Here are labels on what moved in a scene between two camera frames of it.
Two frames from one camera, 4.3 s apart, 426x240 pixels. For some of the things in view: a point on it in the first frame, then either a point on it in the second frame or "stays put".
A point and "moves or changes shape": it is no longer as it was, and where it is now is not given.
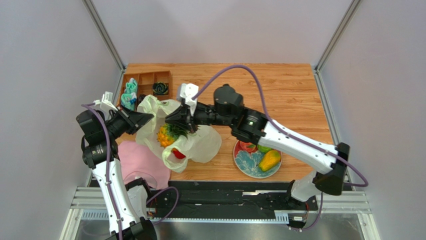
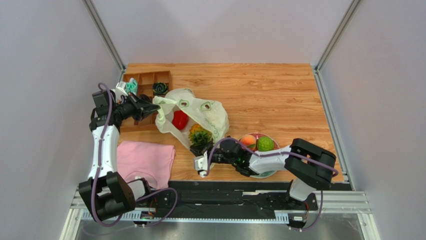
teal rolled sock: [131, 86] stays put
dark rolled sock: [160, 88] stays put
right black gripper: [188, 118] -> [204, 150]
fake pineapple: [168, 133] -> [198, 135]
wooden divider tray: [157, 84] stays put
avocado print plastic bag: [202, 146] moves or changes shape
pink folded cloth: [137, 161] stays put
